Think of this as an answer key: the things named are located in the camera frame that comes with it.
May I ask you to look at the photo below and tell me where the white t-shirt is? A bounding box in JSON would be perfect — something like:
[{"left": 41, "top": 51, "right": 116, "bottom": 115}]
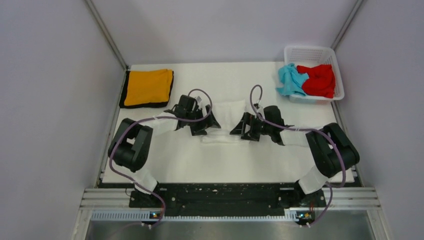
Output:
[{"left": 200, "top": 100, "right": 246, "bottom": 144}]

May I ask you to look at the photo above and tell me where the white plastic laundry basket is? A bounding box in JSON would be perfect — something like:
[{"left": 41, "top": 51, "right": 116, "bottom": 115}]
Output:
[{"left": 284, "top": 45, "right": 345, "bottom": 105}]

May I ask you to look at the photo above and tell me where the folded black t-shirt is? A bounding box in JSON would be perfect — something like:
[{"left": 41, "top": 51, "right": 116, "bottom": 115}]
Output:
[{"left": 119, "top": 69, "right": 175, "bottom": 109}]

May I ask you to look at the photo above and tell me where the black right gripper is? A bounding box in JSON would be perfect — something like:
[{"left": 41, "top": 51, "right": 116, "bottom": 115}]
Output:
[{"left": 230, "top": 112, "right": 273, "bottom": 142}]

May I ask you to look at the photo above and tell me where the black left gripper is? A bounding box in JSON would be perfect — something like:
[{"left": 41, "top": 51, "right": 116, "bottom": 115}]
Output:
[{"left": 186, "top": 105, "right": 220, "bottom": 136}]

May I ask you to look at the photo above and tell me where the aluminium frame rail right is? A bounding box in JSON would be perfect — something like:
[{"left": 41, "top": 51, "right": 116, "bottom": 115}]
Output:
[{"left": 330, "top": 0, "right": 365, "bottom": 180}]

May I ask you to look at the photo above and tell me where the aluminium frame rail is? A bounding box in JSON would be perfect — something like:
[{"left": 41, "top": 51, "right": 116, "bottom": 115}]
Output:
[
  {"left": 330, "top": 0, "right": 365, "bottom": 180},
  {"left": 83, "top": 0, "right": 128, "bottom": 187}
]

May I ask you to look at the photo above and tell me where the folded yellow t-shirt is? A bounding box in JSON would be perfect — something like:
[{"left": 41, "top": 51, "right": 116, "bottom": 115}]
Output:
[{"left": 123, "top": 68, "right": 174, "bottom": 107}]

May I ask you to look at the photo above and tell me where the teal t-shirt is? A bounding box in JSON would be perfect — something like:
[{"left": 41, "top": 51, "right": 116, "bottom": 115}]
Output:
[{"left": 276, "top": 63, "right": 310, "bottom": 97}]

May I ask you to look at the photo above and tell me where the aluminium frame rail left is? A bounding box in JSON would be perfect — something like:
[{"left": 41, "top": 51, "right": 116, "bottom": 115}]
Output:
[{"left": 83, "top": 0, "right": 128, "bottom": 187}]

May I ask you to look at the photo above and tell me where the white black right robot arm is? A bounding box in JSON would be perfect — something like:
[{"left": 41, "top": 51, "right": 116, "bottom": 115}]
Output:
[{"left": 230, "top": 105, "right": 360, "bottom": 206}]

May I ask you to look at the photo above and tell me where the aluminium front rail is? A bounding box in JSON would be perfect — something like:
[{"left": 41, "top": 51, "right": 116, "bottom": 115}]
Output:
[{"left": 80, "top": 185, "right": 381, "bottom": 210}]

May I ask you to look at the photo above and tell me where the red t-shirt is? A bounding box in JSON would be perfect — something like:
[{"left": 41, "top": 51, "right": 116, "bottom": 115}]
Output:
[{"left": 296, "top": 64, "right": 336, "bottom": 99}]

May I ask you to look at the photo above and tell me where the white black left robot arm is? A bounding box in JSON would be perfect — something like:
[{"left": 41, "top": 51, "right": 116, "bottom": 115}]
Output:
[{"left": 107, "top": 95, "right": 221, "bottom": 207}]

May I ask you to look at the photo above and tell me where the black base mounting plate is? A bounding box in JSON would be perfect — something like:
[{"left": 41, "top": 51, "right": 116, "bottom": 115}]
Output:
[{"left": 99, "top": 181, "right": 327, "bottom": 219}]

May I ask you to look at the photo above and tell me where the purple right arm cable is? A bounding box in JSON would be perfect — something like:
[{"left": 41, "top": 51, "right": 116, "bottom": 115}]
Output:
[{"left": 249, "top": 84, "right": 347, "bottom": 228}]

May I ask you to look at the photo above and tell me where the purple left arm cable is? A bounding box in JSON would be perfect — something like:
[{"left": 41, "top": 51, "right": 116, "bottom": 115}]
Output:
[{"left": 108, "top": 88, "right": 214, "bottom": 227}]

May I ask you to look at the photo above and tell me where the white cable duct strip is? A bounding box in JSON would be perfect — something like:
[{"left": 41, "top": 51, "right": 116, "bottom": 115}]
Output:
[{"left": 91, "top": 210, "right": 312, "bottom": 222}]

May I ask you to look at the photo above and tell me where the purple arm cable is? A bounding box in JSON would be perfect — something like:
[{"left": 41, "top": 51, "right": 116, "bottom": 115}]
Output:
[
  {"left": 249, "top": 84, "right": 347, "bottom": 228},
  {"left": 108, "top": 88, "right": 214, "bottom": 227}
]

